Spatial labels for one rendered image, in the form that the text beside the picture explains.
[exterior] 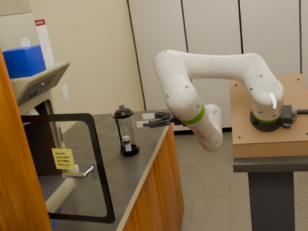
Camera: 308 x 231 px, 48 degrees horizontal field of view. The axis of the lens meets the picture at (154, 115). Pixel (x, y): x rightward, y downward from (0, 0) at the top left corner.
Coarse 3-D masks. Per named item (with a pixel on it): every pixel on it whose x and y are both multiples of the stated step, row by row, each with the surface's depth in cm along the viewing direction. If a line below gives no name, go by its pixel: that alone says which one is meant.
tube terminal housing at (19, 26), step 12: (0, 24) 116; (12, 24) 123; (24, 24) 130; (0, 36) 116; (12, 36) 122; (24, 36) 129; (36, 36) 137; (12, 48) 122; (48, 96) 142; (24, 108) 126; (48, 108) 146
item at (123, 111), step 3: (120, 105) 176; (123, 105) 176; (120, 108) 176; (123, 108) 176; (126, 108) 180; (117, 111) 177; (120, 111) 176; (123, 111) 175; (126, 111) 175; (129, 111) 176; (114, 114) 177; (117, 114) 175; (120, 114) 174; (123, 114) 174; (126, 114) 174
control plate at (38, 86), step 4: (52, 76) 129; (44, 80) 124; (48, 80) 128; (52, 80) 132; (36, 84) 118; (40, 84) 123; (44, 84) 127; (48, 84) 131; (28, 88) 114; (32, 88) 117; (36, 88) 122; (40, 88) 126; (44, 88) 131; (28, 92) 117; (32, 92) 120; (40, 92) 129; (24, 96) 116; (28, 96) 120; (32, 96) 124; (24, 100) 119; (20, 104) 118
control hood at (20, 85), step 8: (56, 64) 132; (64, 64) 133; (40, 72) 118; (48, 72) 122; (56, 72) 131; (64, 72) 140; (16, 80) 111; (24, 80) 110; (32, 80) 112; (40, 80) 120; (56, 80) 138; (16, 88) 111; (24, 88) 111; (48, 88) 136; (16, 96) 112
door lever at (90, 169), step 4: (88, 168) 112; (92, 168) 112; (64, 172) 111; (68, 172) 111; (72, 172) 110; (76, 172) 110; (80, 172) 110; (88, 172) 110; (92, 172) 113; (64, 176) 111; (68, 176) 110; (72, 176) 110; (76, 176) 109; (80, 176) 109; (84, 176) 108
